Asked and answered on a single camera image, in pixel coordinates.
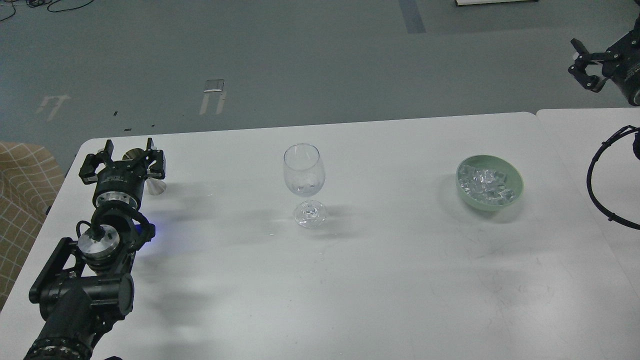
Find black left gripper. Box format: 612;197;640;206
78;137;166;210

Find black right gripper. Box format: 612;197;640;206
568;32;640;107

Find steel double jigger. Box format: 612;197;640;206
122;148;168;196

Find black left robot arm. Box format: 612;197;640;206
25;137;166;360

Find pile of clear ice cubes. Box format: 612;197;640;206
457;164;517;206

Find clear wine glass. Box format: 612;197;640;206
283;143;327;229

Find beige checked chair cushion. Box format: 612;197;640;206
0;141;65;307

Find metal floor plate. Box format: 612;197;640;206
203;79;226;93

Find green bowl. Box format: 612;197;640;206
454;154;524;212

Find black cable on floor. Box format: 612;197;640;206
0;0;96;21

